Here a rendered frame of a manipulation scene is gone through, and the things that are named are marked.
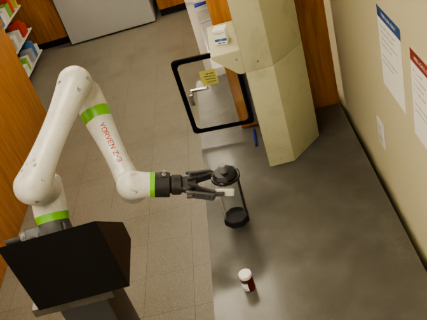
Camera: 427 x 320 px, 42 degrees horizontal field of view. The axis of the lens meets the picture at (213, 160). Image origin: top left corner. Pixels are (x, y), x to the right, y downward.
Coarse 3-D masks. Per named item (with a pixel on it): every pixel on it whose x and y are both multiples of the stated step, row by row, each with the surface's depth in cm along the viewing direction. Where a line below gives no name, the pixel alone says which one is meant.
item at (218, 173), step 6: (222, 168) 198; (228, 168) 201; (234, 168) 201; (216, 174) 200; (222, 174) 199; (228, 174) 198; (234, 174) 199; (216, 180) 198; (222, 180) 197; (228, 180) 197
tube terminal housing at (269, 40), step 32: (256, 0) 199; (288, 0) 211; (256, 32) 206; (288, 32) 216; (256, 64) 213; (288, 64) 221; (256, 96) 221; (288, 96) 226; (288, 128) 231; (288, 160) 240
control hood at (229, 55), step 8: (232, 24) 231; (208, 32) 231; (232, 32) 224; (208, 40) 225; (232, 40) 218; (216, 48) 216; (224, 48) 214; (232, 48) 212; (216, 56) 210; (224, 56) 210; (232, 56) 210; (240, 56) 210; (224, 64) 212; (232, 64) 212; (240, 64) 212; (240, 72) 214
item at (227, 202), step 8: (232, 184) 198; (240, 192) 203; (224, 200) 203; (232, 200) 202; (240, 200) 204; (224, 208) 206; (232, 208) 204; (240, 208) 206; (224, 216) 210; (232, 216) 207; (240, 216) 207
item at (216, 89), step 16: (192, 64) 247; (208, 64) 247; (192, 80) 252; (208, 80) 252; (224, 80) 251; (208, 96) 257; (224, 96) 256; (240, 96) 256; (192, 112) 262; (208, 112) 262; (224, 112) 261; (240, 112) 261
